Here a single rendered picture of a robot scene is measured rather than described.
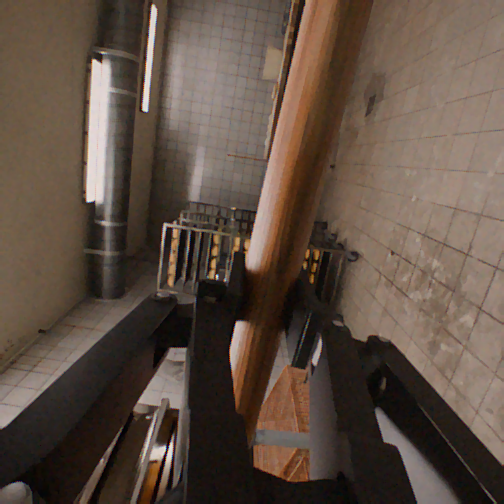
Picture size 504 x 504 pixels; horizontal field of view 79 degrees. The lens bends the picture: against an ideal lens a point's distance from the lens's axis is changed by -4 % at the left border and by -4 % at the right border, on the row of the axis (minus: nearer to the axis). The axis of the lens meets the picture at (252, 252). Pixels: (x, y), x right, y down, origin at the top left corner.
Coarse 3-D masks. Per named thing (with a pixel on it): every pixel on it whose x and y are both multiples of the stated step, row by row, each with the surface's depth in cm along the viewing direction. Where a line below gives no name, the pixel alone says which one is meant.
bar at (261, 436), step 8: (256, 432) 122; (264, 432) 123; (272, 432) 124; (280, 432) 124; (288, 432) 125; (256, 440) 121; (264, 440) 121; (272, 440) 121; (280, 440) 121; (288, 440) 122; (296, 440) 122; (304, 440) 122; (304, 448) 123
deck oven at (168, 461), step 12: (144, 408) 198; (156, 408) 200; (120, 432) 179; (168, 444) 186; (108, 456) 163; (168, 456) 185; (252, 456) 178; (96, 468) 155; (168, 468) 196; (96, 480) 149; (156, 480) 164; (168, 480) 207; (84, 492) 143; (156, 492) 158
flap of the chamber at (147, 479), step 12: (168, 408) 189; (168, 420) 188; (156, 432) 166; (168, 432) 187; (156, 444) 162; (156, 456) 161; (144, 468) 145; (156, 468) 160; (144, 480) 142; (144, 492) 141
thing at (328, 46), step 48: (336, 0) 13; (336, 48) 13; (288, 96) 14; (336, 96) 14; (288, 144) 14; (288, 192) 15; (288, 240) 15; (288, 288) 16; (240, 336) 17; (240, 384) 18
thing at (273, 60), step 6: (270, 48) 399; (276, 48) 405; (270, 54) 398; (276, 54) 400; (282, 54) 402; (270, 60) 400; (276, 60) 401; (264, 66) 437; (270, 66) 403; (276, 66) 404; (264, 72) 409; (270, 72) 410; (276, 72) 410; (264, 78) 422; (270, 78) 422; (276, 78) 423
